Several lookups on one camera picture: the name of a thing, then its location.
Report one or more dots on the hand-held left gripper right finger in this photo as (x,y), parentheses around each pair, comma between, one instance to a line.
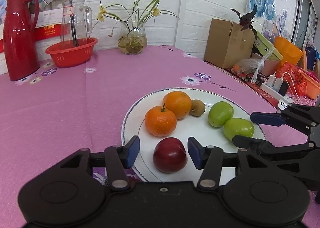
(193,153)

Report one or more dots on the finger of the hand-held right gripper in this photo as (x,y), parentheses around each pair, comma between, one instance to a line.
(265,118)
(250,141)

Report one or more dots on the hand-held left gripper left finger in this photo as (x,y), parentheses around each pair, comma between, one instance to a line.
(132,151)

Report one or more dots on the green jujube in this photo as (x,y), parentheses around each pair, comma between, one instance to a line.
(238,129)
(220,117)

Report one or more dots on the white plate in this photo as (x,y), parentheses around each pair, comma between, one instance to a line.
(197,131)

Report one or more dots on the red apple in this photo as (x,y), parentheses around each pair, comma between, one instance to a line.
(170,156)

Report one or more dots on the orange with green stem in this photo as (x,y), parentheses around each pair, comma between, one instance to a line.
(160,121)

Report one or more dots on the brown kiwi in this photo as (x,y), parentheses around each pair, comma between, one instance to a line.
(197,108)

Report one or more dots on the white round device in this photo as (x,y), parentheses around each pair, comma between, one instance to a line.
(283,105)

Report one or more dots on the white power strip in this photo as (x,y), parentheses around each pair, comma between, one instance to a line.
(268,90)

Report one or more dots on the black charger plug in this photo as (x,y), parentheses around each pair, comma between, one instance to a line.
(283,88)

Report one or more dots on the white charger plug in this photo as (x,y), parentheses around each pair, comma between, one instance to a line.
(271,80)
(277,83)

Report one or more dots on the red plastic bag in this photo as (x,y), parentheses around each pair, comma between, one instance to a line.
(291,75)

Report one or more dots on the pink box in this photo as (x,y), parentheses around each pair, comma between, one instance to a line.
(266,65)

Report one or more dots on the clear plastic bag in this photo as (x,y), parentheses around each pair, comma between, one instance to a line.
(246,66)

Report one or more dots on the orange plastic basket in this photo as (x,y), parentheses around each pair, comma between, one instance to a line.
(312,84)

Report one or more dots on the green flat box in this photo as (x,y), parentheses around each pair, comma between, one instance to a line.
(266,45)

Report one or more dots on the pink floral tablecloth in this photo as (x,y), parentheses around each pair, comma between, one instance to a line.
(62,105)

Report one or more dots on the cardboard box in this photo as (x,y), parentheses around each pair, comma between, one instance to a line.
(225,42)

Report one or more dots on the purple leaf plant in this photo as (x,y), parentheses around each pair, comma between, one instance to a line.
(246,21)

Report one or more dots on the glass vase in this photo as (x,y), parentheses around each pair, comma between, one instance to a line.
(132,42)

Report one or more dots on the small blue paper fan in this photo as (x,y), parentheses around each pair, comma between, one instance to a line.
(270,9)

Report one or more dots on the red plastic basket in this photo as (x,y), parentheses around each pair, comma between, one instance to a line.
(70,55)

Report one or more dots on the dark utensil in pitcher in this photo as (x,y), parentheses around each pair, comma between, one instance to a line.
(73,30)

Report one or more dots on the glass pitcher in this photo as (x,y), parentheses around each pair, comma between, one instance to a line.
(81,22)

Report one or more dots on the green plant yellow flowers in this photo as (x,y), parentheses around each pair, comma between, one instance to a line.
(100,15)

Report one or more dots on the red thermos jug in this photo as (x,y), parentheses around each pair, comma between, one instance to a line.
(20,42)

